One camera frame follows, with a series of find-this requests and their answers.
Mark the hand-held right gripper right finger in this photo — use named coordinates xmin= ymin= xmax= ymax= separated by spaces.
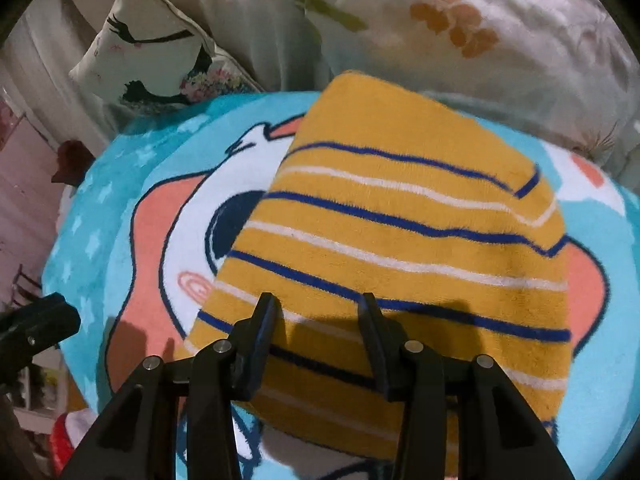
xmin=357 ymin=292 xmax=576 ymax=480

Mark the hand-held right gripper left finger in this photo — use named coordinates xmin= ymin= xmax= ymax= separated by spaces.
xmin=60 ymin=292 xmax=282 ymax=480

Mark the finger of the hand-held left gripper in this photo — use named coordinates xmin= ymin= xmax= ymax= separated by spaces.
xmin=0 ymin=292 xmax=82 ymax=397

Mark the yellow striped shirt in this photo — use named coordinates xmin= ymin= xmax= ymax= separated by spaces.
xmin=174 ymin=71 xmax=573 ymax=476

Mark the white shelf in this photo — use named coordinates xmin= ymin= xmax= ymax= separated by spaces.
xmin=12 ymin=347 xmax=71 ymax=423

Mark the blue printed blanket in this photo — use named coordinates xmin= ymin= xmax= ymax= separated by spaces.
xmin=42 ymin=91 xmax=640 ymax=480

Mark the red and white item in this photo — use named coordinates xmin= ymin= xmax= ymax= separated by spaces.
xmin=49 ymin=407 xmax=103 ymax=476

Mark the dark red cloth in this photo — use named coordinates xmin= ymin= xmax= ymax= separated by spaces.
xmin=51 ymin=140 xmax=97 ymax=186

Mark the bird print cushion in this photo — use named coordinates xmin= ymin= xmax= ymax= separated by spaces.
xmin=69 ymin=0 xmax=263 ymax=116

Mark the beige fabric backrest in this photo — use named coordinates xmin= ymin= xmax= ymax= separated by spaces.
xmin=0 ymin=0 xmax=331 ymax=141

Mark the white floral pillow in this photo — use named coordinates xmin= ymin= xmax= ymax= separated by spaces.
xmin=272 ymin=0 xmax=640 ymax=166

